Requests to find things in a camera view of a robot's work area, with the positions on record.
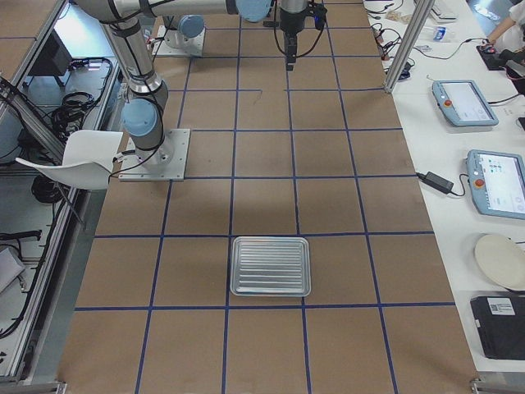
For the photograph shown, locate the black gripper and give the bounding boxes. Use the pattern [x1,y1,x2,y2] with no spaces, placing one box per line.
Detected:
[280,8,306,71]

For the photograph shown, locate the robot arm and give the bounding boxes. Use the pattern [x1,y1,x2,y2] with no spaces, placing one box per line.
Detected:
[162,15,205,49]
[77,1,326,100]

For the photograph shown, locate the far teach pendant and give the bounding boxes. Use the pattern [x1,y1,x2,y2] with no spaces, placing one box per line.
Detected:
[431,80,499,127]

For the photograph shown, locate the teach pendant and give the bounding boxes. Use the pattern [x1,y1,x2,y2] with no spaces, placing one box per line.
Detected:
[466,149,524,220]
[431,80,499,127]

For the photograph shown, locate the black power adapter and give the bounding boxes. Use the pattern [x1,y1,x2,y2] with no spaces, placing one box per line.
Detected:
[417,172,454,195]

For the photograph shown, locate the white chair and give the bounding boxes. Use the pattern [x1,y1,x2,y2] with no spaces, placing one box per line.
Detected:
[16,130,123,190]

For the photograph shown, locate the near teach pendant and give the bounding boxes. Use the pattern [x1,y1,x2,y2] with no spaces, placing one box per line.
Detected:
[466,149,524,220]

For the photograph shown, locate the beige round plate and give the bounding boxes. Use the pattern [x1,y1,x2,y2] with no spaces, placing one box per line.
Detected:
[474,234,524,292]

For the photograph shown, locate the black laptop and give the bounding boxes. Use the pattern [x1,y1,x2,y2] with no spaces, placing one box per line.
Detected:
[470,296,524,360]

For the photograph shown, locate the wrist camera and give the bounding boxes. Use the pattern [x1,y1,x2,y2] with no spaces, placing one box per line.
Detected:
[308,1,327,32]

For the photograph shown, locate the aluminium frame post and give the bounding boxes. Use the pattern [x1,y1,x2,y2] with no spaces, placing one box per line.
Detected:
[384,0,434,94]

